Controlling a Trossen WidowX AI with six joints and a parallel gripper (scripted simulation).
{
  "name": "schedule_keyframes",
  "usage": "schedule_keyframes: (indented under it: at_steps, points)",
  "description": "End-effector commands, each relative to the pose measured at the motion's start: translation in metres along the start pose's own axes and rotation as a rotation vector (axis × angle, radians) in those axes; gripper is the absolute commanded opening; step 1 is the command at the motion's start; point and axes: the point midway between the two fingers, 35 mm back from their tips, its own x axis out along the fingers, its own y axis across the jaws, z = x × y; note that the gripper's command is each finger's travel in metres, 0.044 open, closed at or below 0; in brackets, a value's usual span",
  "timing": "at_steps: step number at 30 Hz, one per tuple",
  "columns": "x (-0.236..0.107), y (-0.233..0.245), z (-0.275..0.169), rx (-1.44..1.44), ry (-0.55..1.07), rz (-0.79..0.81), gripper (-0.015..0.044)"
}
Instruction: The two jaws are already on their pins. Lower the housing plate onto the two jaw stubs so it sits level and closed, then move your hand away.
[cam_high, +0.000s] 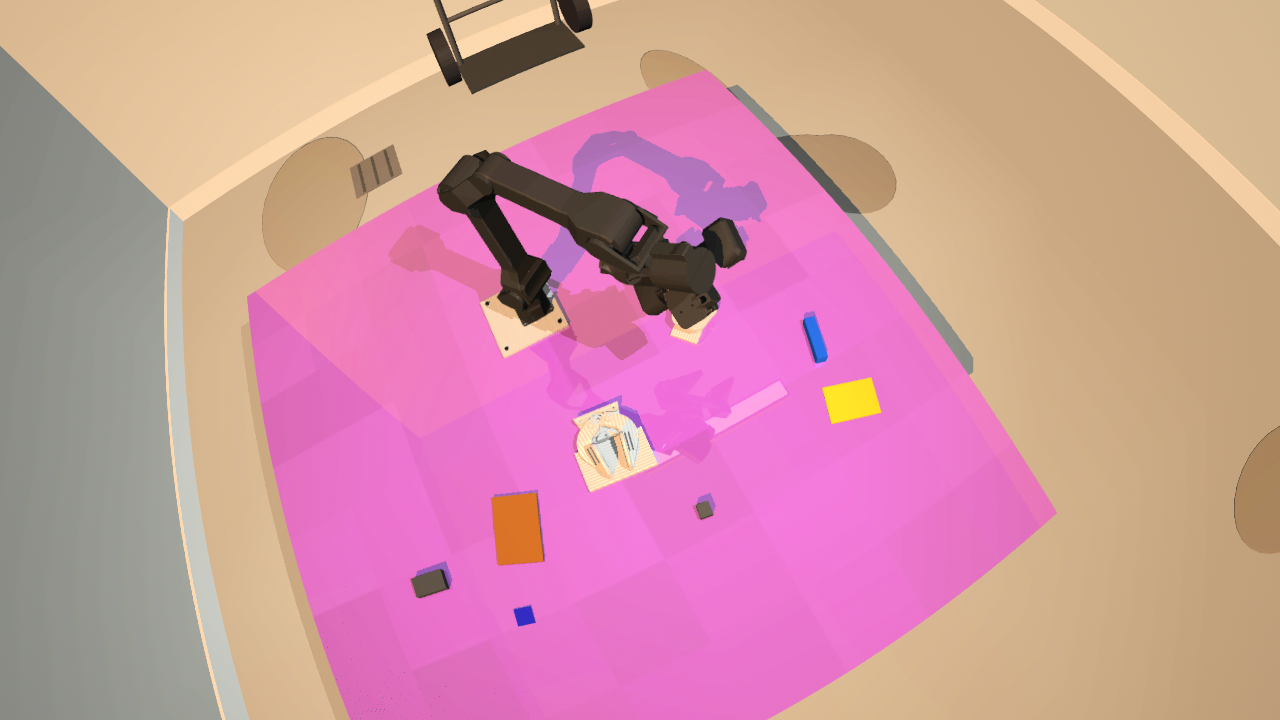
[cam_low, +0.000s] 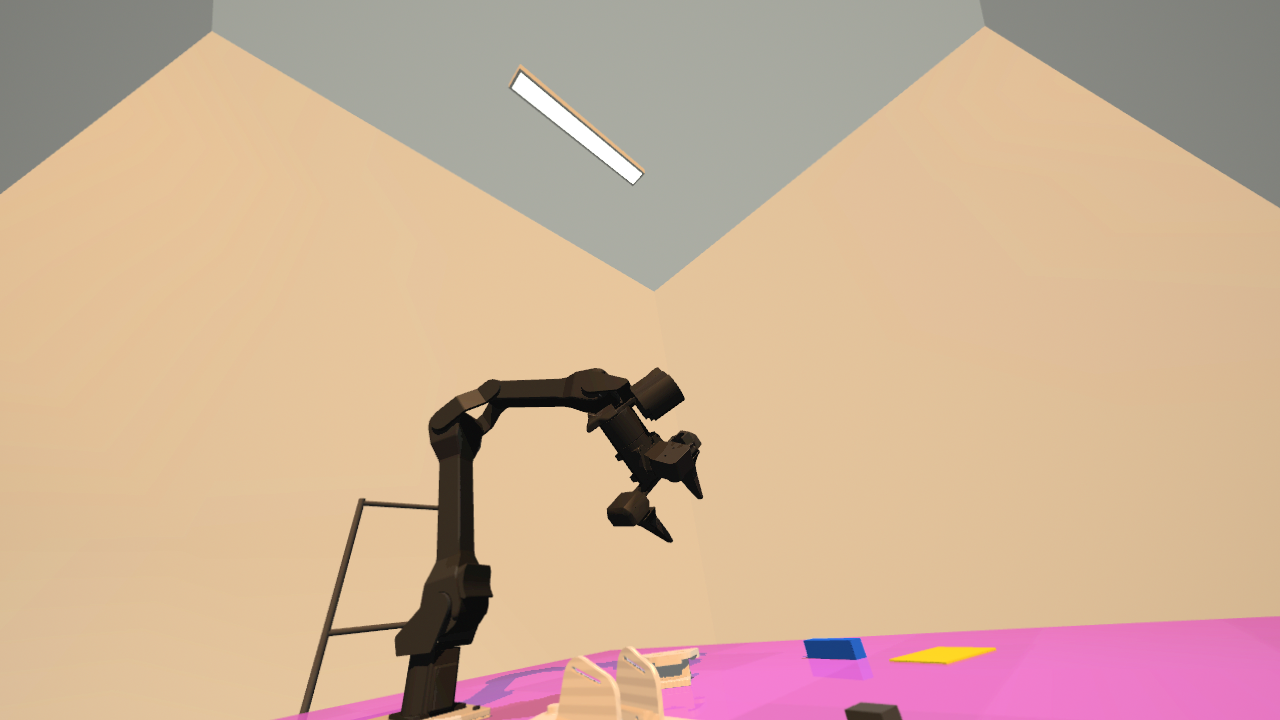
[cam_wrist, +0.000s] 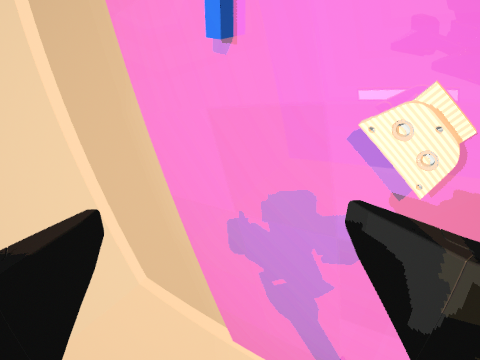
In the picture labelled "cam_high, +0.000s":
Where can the blue rectangular block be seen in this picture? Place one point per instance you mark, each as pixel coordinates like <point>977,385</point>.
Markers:
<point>815,340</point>

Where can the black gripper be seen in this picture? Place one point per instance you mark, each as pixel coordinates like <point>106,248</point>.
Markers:
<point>722,239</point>

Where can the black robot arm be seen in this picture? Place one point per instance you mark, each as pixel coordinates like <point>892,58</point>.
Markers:
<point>599,222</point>

